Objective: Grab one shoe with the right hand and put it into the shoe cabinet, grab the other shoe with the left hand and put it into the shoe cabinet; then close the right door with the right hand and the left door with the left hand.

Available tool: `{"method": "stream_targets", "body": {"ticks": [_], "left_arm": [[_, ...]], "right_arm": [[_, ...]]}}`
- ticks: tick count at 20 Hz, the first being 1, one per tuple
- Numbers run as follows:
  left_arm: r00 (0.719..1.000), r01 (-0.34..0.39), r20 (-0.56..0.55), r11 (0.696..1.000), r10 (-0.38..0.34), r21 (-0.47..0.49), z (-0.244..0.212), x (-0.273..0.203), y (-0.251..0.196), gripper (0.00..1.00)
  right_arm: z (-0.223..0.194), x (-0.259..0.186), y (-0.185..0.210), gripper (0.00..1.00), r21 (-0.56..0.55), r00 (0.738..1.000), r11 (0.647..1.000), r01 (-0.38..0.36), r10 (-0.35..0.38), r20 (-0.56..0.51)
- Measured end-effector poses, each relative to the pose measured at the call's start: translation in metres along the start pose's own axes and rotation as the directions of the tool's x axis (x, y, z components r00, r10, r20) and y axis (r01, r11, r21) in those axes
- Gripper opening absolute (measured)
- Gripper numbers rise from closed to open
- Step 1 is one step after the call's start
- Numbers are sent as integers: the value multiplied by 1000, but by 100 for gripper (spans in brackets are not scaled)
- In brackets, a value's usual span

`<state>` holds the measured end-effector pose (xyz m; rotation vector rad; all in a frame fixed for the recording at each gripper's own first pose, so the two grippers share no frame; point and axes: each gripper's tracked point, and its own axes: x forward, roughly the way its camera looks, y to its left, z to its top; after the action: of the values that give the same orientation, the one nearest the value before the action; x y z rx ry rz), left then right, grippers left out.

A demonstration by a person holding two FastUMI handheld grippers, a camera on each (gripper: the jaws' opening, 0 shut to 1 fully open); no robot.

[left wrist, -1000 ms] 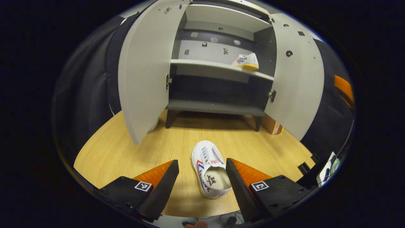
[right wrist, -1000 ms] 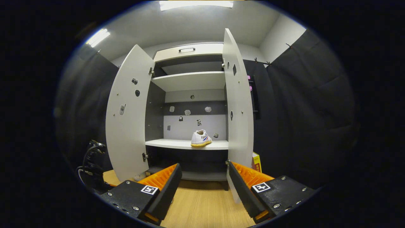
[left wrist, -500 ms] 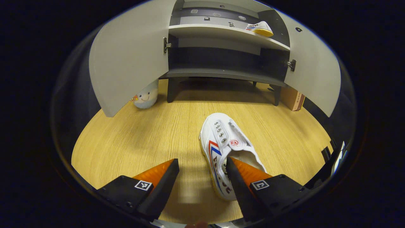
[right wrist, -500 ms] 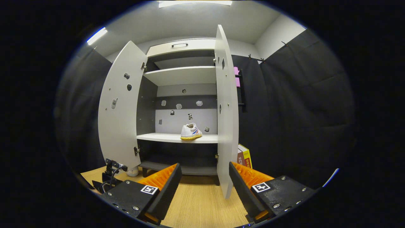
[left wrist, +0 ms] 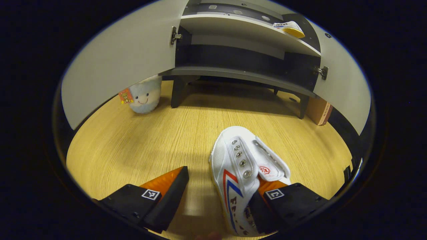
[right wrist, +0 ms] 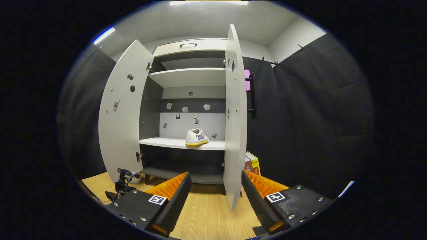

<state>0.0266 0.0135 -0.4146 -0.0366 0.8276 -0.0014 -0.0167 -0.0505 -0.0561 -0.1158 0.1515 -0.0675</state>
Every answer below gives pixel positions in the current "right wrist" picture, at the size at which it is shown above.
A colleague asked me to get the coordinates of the white shoe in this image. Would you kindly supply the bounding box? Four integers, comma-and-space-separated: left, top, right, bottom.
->
185, 128, 209, 147

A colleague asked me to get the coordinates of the black backdrop cloth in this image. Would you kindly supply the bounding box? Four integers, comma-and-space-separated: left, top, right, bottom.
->
57, 33, 375, 200

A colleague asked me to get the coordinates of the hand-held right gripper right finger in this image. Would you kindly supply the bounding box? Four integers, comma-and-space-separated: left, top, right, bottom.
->
241, 170, 335, 236

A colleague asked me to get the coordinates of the black door handle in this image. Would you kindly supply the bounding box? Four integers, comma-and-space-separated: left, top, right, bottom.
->
248, 72, 257, 118

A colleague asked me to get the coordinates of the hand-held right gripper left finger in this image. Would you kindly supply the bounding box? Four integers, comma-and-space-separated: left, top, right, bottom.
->
106, 171, 193, 238

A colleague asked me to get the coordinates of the white shoe cabinet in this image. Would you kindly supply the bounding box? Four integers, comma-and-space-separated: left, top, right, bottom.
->
138, 38, 228, 195

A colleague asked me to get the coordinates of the white shoe cabinet door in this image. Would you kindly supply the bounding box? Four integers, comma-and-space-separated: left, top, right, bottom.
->
223, 24, 248, 210
98, 40, 154, 184

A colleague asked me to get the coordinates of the long ceiling light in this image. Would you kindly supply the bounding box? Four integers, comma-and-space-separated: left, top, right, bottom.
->
169, 0, 249, 6
93, 27, 116, 45

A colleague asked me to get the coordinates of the white cabinet drawer front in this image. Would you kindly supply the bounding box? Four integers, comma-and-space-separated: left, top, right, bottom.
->
153, 38, 228, 58

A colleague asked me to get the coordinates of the yellow and red box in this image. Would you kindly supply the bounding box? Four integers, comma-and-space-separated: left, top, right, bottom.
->
245, 152, 261, 176

